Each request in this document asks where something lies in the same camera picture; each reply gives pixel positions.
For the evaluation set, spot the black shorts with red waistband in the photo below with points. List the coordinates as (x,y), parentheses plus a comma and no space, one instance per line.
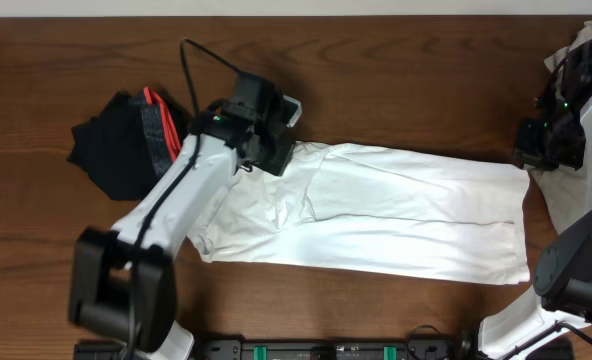
(127,148)

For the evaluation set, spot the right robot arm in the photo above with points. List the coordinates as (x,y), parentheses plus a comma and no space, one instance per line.
(559,300)

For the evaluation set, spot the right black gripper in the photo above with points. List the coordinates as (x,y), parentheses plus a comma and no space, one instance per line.
(534,159)

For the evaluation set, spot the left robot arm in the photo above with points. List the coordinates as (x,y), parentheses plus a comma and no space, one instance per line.
(123,282)

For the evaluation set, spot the white printed t-shirt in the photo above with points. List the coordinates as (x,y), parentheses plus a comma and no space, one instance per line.
(375,209)

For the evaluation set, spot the khaki beige garment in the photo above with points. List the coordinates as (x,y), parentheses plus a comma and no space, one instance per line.
(568,192)

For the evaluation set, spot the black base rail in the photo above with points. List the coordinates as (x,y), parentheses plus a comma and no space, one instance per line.
(232,349)

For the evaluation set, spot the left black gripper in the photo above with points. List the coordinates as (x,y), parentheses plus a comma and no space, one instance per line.
(283,148)

